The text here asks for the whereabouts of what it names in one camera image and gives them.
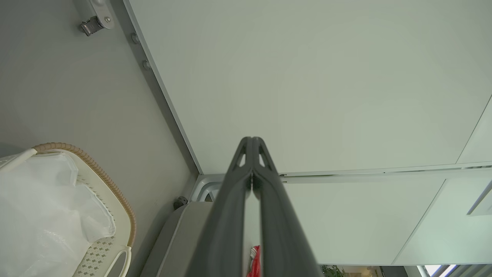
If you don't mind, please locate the red 23 basketball jersey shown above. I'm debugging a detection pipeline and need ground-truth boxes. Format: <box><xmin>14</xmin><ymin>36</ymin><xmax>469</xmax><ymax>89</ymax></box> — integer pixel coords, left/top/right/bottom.
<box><xmin>247</xmin><ymin>245</ymin><xmax>261</xmax><ymax>277</ymax></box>

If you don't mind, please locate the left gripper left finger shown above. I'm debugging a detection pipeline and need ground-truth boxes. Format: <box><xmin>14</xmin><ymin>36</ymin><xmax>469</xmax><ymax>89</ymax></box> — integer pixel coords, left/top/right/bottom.
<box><xmin>184</xmin><ymin>137</ymin><xmax>253</xmax><ymax>277</ymax></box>

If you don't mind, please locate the metal table leg caster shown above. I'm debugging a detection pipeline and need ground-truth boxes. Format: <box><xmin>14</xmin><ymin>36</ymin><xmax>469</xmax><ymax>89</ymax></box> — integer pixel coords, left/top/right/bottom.
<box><xmin>73</xmin><ymin>0</ymin><xmax>115</xmax><ymax>37</ymax></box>

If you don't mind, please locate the aluminium panel edge strip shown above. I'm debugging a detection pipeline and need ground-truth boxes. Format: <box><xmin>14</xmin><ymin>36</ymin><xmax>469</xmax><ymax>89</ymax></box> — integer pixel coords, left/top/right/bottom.
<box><xmin>122</xmin><ymin>0</ymin><xmax>204</xmax><ymax>175</ymax></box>

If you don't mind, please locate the green potted plant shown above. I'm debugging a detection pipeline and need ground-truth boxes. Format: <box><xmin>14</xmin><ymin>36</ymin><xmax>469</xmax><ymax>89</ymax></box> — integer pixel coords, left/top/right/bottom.
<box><xmin>320</xmin><ymin>265</ymin><xmax>347</xmax><ymax>277</ymax></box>

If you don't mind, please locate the white perforated laundry basket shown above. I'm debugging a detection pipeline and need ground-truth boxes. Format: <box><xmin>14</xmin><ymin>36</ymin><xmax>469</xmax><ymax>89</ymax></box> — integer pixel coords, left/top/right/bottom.
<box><xmin>0</xmin><ymin>142</ymin><xmax>137</xmax><ymax>277</ymax></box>

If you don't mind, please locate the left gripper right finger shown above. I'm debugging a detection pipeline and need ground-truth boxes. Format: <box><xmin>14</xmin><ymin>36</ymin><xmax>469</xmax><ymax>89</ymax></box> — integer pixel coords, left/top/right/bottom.
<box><xmin>252</xmin><ymin>137</ymin><xmax>324</xmax><ymax>277</ymax></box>

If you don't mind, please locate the silver metal tube frame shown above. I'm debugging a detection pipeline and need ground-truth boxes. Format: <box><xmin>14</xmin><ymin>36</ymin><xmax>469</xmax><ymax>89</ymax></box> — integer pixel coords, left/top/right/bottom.
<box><xmin>190</xmin><ymin>174</ymin><xmax>226</xmax><ymax>203</ymax></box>

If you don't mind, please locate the white garment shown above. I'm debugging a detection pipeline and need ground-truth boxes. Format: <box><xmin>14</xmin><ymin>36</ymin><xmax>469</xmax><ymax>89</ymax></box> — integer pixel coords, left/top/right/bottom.
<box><xmin>0</xmin><ymin>152</ymin><xmax>116</xmax><ymax>277</ymax></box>

